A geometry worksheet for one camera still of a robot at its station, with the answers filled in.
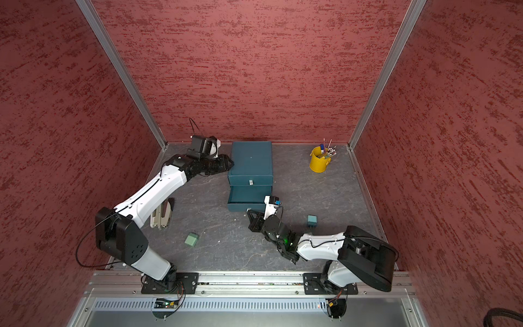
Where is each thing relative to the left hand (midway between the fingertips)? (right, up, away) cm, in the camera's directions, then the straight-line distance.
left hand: (228, 168), depth 84 cm
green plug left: (-16, -30, 0) cm, 34 cm away
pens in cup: (+46, +8, +11) cm, 48 cm away
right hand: (+8, -20, -3) cm, 22 cm away
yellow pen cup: (+43, +1, +21) cm, 48 cm away
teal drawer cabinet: (+9, -5, -1) cm, 11 cm away
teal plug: (+37, -24, +6) cm, 44 cm away
